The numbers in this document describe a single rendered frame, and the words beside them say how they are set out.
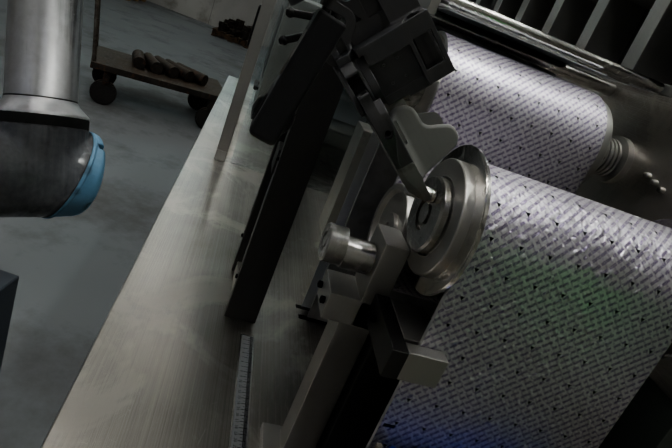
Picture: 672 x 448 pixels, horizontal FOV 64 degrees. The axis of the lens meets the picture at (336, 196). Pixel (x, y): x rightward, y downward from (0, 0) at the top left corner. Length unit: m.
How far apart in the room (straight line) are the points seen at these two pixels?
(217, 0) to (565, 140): 11.67
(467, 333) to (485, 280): 0.06
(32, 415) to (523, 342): 1.61
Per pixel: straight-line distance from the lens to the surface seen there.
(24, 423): 1.91
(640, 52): 0.96
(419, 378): 0.51
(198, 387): 0.75
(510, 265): 0.49
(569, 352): 0.57
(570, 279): 0.52
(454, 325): 0.50
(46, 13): 0.77
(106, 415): 0.69
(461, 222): 0.46
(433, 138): 0.45
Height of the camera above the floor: 1.40
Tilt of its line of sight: 19 degrees down
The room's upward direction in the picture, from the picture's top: 22 degrees clockwise
